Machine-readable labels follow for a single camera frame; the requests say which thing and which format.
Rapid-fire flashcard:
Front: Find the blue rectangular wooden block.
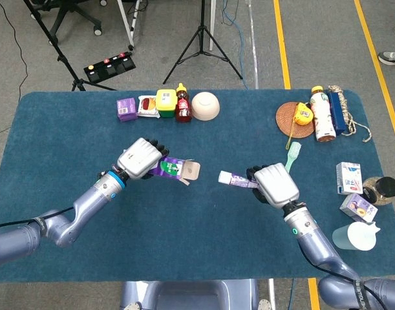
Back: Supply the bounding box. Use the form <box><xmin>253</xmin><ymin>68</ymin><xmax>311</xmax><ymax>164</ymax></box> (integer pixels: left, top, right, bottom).
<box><xmin>326</xmin><ymin>92</ymin><xmax>348</xmax><ymax>136</ymax></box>

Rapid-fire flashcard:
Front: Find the purple cardboard box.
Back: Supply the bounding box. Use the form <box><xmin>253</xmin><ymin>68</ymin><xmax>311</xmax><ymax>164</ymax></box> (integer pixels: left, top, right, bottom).
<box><xmin>151</xmin><ymin>156</ymin><xmax>201</xmax><ymax>187</ymax></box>

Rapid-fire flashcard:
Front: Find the beige bowl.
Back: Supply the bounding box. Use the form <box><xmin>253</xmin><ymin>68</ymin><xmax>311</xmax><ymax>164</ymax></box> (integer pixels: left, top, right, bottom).
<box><xmin>191</xmin><ymin>91</ymin><xmax>221</xmax><ymax>122</ymax></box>

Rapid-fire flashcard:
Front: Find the yellow tape measure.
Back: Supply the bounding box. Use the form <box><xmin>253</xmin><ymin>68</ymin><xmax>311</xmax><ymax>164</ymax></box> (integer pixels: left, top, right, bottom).
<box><xmin>285</xmin><ymin>102</ymin><xmax>314</xmax><ymax>150</ymax></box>

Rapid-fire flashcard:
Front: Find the small purple tissue pack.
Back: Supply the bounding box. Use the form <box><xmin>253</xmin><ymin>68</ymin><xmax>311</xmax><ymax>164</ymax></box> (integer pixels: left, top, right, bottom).
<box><xmin>116</xmin><ymin>97</ymin><xmax>139</xmax><ymax>123</ymax></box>

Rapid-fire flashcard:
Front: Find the mint green brush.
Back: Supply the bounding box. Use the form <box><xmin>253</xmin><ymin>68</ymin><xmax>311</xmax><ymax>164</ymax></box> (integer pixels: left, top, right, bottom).
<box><xmin>284</xmin><ymin>142</ymin><xmax>303</xmax><ymax>172</ymax></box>

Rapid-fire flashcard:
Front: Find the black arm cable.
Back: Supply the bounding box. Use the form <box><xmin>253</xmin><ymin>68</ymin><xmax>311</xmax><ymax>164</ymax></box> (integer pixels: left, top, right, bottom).
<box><xmin>0</xmin><ymin>206</ymin><xmax>76</xmax><ymax>234</ymax></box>
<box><xmin>299</xmin><ymin>240</ymin><xmax>390</xmax><ymax>310</ymax></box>

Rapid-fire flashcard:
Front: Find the white blue milk carton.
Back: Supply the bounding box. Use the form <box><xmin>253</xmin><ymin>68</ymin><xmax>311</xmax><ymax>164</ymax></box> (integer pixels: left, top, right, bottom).
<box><xmin>336</xmin><ymin>161</ymin><xmax>362</xmax><ymax>196</ymax></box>

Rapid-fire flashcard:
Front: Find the blue carpet mat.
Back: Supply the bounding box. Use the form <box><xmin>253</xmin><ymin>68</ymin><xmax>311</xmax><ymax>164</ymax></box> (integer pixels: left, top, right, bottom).
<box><xmin>0</xmin><ymin>89</ymin><xmax>395</xmax><ymax>284</ymax></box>

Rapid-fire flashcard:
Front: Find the purple white toothpaste tube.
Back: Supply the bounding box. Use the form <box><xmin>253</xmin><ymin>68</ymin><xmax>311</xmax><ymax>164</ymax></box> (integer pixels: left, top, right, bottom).
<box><xmin>218</xmin><ymin>170</ymin><xmax>260</xmax><ymax>190</ymax></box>

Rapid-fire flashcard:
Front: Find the round woven brown coaster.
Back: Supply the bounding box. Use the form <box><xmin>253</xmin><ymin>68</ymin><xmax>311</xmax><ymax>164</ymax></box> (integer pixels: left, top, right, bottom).
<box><xmin>275</xmin><ymin>101</ymin><xmax>315</xmax><ymax>140</ymax></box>

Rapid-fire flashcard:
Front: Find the white red snack packet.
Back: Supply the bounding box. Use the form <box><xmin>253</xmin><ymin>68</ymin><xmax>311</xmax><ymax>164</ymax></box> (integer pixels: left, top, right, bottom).
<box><xmin>136</xmin><ymin>95</ymin><xmax>161</xmax><ymax>119</ymax></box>

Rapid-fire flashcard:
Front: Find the tea bottle yellow cap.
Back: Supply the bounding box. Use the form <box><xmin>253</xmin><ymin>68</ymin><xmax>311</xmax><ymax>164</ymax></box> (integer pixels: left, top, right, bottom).
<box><xmin>309</xmin><ymin>85</ymin><xmax>337</xmax><ymax>143</ymax></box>

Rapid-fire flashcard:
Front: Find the blue floor cable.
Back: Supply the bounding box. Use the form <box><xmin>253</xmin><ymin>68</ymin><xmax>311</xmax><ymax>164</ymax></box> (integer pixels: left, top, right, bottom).
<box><xmin>221</xmin><ymin>0</ymin><xmax>250</xmax><ymax>90</ymax></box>

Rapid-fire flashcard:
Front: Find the black tripod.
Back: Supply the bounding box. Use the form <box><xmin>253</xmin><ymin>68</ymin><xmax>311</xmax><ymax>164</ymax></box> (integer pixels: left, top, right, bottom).
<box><xmin>162</xmin><ymin>0</ymin><xmax>244</xmax><ymax>85</ymax></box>

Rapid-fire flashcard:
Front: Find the white plastic pitcher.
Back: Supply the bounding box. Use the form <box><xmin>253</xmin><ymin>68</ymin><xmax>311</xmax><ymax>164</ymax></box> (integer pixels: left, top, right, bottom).
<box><xmin>332</xmin><ymin>221</ymin><xmax>381</xmax><ymax>252</ymax></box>

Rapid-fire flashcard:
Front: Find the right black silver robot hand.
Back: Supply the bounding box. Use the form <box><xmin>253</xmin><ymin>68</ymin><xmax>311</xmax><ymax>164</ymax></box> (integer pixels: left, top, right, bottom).
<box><xmin>246</xmin><ymin>163</ymin><xmax>300</xmax><ymax>210</ymax></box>

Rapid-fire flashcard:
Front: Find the green container yellow lid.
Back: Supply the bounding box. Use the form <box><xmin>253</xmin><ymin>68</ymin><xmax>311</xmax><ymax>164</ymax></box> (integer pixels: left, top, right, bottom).
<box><xmin>155</xmin><ymin>88</ymin><xmax>178</xmax><ymax>118</ymax></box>

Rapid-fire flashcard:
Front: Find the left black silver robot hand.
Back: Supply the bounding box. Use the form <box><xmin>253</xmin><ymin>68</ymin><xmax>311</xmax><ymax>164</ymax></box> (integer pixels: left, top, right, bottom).
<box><xmin>116</xmin><ymin>138</ymin><xmax>170</xmax><ymax>181</ymax></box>

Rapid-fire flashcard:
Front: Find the black foot pedal board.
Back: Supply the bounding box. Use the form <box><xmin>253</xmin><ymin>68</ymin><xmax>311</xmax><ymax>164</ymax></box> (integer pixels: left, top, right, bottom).
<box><xmin>83</xmin><ymin>51</ymin><xmax>136</xmax><ymax>83</ymax></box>

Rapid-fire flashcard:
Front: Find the thin black floor cable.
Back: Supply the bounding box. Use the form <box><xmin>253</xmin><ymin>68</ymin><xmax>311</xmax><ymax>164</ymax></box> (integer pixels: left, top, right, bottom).
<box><xmin>0</xmin><ymin>0</ymin><xmax>29</xmax><ymax>145</ymax></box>

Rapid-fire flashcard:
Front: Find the person in black trousers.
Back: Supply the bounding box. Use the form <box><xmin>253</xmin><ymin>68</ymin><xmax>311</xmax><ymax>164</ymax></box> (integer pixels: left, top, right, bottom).
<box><xmin>378</xmin><ymin>19</ymin><xmax>395</xmax><ymax>71</ymax></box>

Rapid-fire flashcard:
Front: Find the glass jar black lid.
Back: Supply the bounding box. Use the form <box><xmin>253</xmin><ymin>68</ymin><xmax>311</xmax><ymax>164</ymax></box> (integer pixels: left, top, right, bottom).
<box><xmin>361</xmin><ymin>176</ymin><xmax>395</xmax><ymax>207</ymax></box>

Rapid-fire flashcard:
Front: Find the small purple drink carton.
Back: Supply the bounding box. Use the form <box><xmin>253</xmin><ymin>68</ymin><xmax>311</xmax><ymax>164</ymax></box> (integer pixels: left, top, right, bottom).
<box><xmin>339</xmin><ymin>192</ymin><xmax>379</xmax><ymax>223</ymax></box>

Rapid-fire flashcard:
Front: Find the white frame leg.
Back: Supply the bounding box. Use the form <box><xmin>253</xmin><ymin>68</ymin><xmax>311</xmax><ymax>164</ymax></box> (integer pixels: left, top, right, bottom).
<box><xmin>116</xmin><ymin>0</ymin><xmax>142</xmax><ymax>52</ymax></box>

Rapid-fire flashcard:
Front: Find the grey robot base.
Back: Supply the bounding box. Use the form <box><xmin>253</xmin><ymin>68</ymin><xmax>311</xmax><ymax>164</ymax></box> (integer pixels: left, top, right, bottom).
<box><xmin>119</xmin><ymin>279</ymin><xmax>275</xmax><ymax>310</ymax></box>

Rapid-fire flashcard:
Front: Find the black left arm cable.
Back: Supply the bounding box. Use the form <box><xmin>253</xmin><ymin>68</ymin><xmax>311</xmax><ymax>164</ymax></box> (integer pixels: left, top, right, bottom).
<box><xmin>0</xmin><ymin>206</ymin><xmax>76</xmax><ymax>234</ymax></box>

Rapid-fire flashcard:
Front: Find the red honey bottle yellow cap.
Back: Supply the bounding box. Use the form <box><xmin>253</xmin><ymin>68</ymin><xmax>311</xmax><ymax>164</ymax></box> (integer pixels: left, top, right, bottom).
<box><xmin>175</xmin><ymin>83</ymin><xmax>193</xmax><ymax>124</ymax></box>

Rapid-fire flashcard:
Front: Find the black light stand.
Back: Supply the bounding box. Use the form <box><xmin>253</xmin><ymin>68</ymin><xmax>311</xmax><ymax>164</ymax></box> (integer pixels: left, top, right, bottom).
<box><xmin>22</xmin><ymin>0</ymin><xmax>117</xmax><ymax>92</ymax></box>

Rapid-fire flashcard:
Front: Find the black office chair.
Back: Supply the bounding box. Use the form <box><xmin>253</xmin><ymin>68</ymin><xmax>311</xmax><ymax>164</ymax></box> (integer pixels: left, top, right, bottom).
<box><xmin>32</xmin><ymin>0</ymin><xmax>108</xmax><ymax>46</ymax></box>

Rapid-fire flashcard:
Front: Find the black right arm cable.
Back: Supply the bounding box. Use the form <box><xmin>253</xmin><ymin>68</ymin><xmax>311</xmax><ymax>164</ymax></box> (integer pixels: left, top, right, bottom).
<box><xmin>299</xmin><ymin>240</ymin><xmax>390</xmax><ymax>310</ymax></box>

